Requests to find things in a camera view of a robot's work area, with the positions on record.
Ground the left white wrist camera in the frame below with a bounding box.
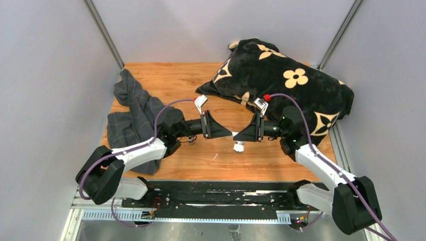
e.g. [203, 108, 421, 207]
[193, 94, 208, 115]

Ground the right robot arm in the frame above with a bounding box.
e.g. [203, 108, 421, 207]
[233, 106, 382, 235]

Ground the aluminium frame post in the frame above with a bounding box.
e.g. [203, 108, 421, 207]
[317, 0, 365, 71]
[83, 0, 125, 69]

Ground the grey checked cloth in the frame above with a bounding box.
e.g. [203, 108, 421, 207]
[106, 68, 175, 176]

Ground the black floral plush blanket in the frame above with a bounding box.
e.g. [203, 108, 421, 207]
[195, 38, 355, 145]

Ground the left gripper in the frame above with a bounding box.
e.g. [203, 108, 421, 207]
[175, 110, 232, 140]

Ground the white plastic water faucet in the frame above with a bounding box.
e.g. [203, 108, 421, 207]
[233, 141, 245, 153]

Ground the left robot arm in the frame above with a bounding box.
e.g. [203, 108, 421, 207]
[75, 108, 233, 207]

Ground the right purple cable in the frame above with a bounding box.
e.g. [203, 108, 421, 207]
[263, 93, 397, 241]

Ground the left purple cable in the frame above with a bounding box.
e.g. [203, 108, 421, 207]
[78, 97, 197, 228]

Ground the metal tee pipe fitting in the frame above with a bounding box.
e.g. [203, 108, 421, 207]
[188, 136, 196, 146]

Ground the right aluminium frame post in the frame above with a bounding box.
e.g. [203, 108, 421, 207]
[317, 0, 365, 71]

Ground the purple cable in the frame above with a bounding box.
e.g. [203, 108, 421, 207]
[78, 97, 197, 228]
[263, 93, 397, 241]

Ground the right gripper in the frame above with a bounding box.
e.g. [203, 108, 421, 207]
[233, 113, 287, 143]

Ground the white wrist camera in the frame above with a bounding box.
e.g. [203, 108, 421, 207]
[254, 98, 269, 116]
[193, 94, 208, 115]

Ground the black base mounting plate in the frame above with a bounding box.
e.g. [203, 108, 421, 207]
[112, 179, 344, 221]

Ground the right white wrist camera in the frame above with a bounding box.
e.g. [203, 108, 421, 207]
[254, 98, 269, 116]

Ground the left aluminium frame post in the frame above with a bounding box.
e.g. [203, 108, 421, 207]
[83, 0, 125, 69]

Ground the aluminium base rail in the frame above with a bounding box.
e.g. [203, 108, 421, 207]
[60, 123, 387, 241]

